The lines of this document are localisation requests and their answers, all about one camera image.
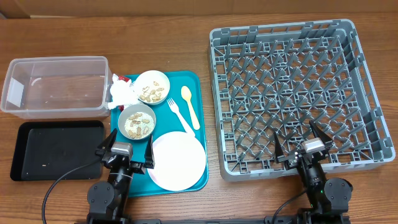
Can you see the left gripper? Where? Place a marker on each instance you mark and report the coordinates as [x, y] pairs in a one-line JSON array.
[[148, 157]]

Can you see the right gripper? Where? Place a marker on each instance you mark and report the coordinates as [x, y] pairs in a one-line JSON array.
[[326, 139]]

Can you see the pink round plate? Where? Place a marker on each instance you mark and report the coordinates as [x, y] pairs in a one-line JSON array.
[[180, 161]]

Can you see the white plastic fork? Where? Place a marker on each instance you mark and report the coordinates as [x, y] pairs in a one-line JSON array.
[[175, 109]]

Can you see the yellow plastic spoon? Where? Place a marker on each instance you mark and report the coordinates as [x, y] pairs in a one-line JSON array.
[[187, 96]]

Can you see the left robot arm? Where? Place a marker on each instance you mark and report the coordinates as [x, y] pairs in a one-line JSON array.
[[108, 199]]

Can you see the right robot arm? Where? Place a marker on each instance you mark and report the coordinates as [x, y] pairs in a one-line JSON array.
[[329, 198]]

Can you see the grey dishwasher rack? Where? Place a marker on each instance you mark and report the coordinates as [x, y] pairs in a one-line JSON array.
[[270, 81]]

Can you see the grey bowl with peanuts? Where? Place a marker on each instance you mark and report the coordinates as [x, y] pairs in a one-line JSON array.
[[137, 122]]

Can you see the teal plastic tray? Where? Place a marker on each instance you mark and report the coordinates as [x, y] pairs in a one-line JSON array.
[[167, 121]]

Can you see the crumpled white paper napkin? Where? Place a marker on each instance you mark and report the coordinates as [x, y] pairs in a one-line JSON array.
[[122, 94]]

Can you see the cream bowl with peanuts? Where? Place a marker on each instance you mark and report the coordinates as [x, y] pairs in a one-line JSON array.
[[152, 87]]

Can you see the red wrapper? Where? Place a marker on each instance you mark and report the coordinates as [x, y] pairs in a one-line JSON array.
[[125, 79]]

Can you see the black plastic tray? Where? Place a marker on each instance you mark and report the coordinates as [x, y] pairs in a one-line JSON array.
[[46, 150]]

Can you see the clear plastic bin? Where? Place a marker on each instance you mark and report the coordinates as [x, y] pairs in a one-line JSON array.
[[57, 87]]

